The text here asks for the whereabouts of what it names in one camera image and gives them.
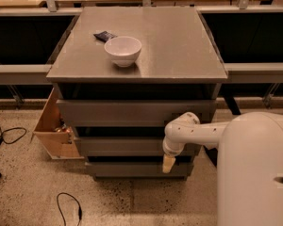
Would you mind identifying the open wooden box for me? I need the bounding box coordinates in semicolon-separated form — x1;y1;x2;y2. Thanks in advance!
34;89;82;159

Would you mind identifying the black cable loop bottom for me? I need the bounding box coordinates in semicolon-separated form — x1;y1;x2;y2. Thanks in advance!
56;192;83;226

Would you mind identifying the grey metal rail frame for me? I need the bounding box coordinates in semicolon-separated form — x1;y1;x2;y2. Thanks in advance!
0;7;283;85

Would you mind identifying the grey top drawer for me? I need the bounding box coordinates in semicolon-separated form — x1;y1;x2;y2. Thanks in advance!
57;100;216;127

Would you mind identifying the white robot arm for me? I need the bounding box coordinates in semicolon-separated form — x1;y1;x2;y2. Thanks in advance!
162;112;283;226

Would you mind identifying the grey bottom drawer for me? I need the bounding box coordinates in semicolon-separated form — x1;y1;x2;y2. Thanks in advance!
85;162;193;178

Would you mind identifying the grey drawer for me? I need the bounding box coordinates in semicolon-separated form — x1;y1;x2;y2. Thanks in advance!
57;100;216;127
75;137;164;156
85;162;193;178

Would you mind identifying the dark blue snack packet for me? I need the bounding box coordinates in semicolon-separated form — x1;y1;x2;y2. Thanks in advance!
94;31;116;42

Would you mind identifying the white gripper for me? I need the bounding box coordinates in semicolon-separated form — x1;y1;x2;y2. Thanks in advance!
162;138;185;173

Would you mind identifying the grey drawer cabinet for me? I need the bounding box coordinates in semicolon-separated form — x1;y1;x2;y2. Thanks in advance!
47;7;227;179

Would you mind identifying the black power adapter with cable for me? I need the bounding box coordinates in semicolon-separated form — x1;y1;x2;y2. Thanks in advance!
205;147;218;166

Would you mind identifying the black cable left floor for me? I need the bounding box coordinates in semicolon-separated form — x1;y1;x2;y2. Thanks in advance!
0;110;28;153

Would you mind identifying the white ceramic bowl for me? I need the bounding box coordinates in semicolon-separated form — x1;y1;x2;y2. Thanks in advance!
104;36;142;67

